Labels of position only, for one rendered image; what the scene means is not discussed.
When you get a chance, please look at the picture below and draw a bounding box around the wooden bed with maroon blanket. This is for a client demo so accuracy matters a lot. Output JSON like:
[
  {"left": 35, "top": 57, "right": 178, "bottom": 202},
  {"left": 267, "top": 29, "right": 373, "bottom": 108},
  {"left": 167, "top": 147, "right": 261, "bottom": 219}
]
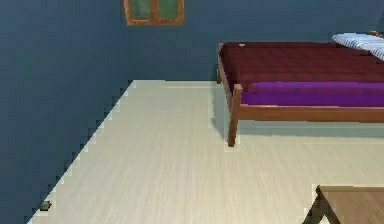
[{"left": 216, "top": 41, "right": 384, "bottom": 148}]

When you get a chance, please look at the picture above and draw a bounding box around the small dark flat object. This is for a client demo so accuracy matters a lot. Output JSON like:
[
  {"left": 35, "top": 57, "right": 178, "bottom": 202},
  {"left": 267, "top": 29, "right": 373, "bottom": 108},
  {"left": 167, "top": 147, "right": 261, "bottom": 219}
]
[{"left": 38, "top": 200, "right": 53, "bottom": 212}]

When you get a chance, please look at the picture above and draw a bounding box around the white striped pillow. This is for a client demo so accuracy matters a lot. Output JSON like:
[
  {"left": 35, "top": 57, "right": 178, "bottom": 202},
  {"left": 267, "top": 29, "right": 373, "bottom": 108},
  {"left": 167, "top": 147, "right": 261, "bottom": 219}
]
[{"left": 331, "top": 32, "right": 384, "bottom": 62}]

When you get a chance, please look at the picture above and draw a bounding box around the wooden framed window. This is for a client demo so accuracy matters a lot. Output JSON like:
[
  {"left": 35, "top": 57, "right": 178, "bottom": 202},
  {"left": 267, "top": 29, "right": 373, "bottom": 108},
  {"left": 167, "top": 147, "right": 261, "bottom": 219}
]
[{"left": 123, "top": 0, "right": 185, "bottom": 27}]

